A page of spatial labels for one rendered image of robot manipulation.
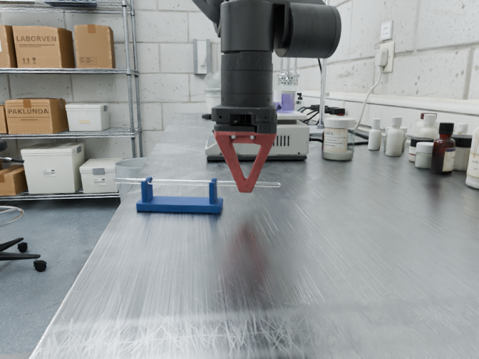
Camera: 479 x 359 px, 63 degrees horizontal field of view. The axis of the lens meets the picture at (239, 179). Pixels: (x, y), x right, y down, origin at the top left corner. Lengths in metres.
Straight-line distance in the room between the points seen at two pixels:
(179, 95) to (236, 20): 2.80
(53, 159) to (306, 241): 2.71
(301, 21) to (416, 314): 0.30
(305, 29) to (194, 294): 0.29
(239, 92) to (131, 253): 0.19
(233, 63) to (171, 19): 2.83
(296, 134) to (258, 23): 0.37
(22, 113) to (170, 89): 1.06
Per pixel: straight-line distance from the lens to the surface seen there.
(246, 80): 0.41
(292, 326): 0.26
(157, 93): 3.22
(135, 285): 0.31
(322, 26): 0.45
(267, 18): 0.43
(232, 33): 0.42
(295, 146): 0.76
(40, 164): 3.05
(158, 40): 3.23
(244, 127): 0.42
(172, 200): 0.47
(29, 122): 3.01
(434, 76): 1.09
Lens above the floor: 0.90
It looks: 14 degrees down
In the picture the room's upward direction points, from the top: straight up
